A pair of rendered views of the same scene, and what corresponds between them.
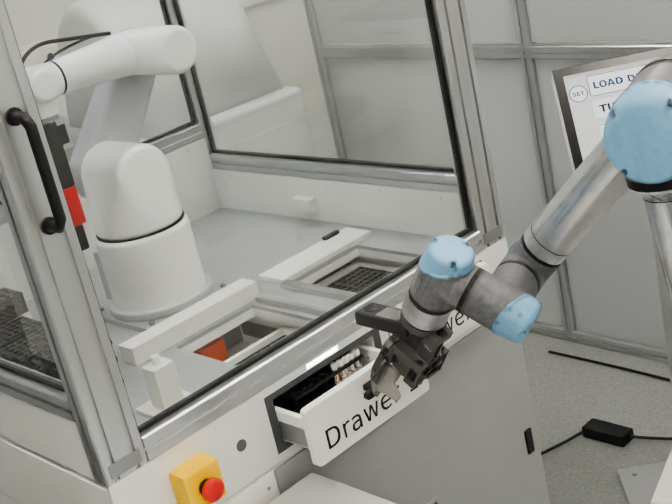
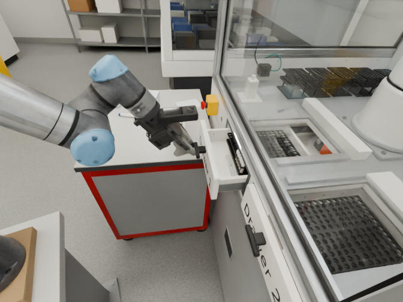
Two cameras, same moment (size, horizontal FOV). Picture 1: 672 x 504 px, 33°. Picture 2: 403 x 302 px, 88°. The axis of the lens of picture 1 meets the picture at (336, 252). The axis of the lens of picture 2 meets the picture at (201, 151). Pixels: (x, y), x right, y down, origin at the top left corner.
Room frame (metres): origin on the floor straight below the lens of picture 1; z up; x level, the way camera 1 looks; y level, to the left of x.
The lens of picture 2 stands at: (2.03, -0.46, 1.38)
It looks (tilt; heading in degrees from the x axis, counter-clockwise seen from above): 43 degrees down; 119
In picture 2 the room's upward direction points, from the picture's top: 4 degrees clockwise
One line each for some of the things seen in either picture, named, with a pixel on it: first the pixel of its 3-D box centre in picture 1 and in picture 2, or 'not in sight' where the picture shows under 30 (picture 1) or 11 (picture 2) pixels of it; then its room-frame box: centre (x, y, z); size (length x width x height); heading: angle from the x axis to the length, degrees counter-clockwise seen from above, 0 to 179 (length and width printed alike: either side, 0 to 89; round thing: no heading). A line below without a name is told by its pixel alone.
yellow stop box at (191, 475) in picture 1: (198, 483); (210, 105); (1.63, 0.30, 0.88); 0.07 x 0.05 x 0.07; 130
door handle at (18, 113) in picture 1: (39, 173); not in sight; (1.57, 0.38, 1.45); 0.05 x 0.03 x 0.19; 40
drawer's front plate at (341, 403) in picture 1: (367, 399); (207, 156); (1.79, 0.00, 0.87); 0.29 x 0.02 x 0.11; 130
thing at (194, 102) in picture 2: not in sight; (188, 105); (1.45, 0.38, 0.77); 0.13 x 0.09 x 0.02; 57
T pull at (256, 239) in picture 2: not in sight; (256, 239); (2.04, -0.20, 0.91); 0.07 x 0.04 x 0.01; 130
